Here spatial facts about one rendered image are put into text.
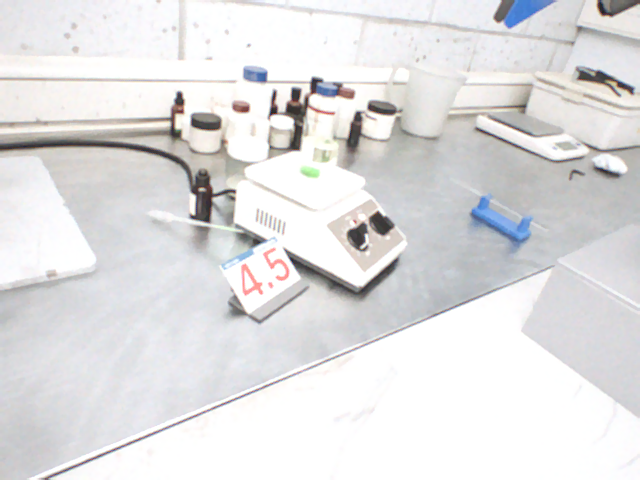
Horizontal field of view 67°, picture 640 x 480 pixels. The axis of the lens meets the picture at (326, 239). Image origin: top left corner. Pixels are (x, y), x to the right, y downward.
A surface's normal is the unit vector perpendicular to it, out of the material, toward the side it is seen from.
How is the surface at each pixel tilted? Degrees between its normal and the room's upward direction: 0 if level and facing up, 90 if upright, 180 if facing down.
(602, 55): 90
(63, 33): 90
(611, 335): 90
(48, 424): 0
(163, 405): 0
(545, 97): 93
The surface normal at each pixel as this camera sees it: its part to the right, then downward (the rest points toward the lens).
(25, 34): 0.59, 0.50
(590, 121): -0.81, 0.22
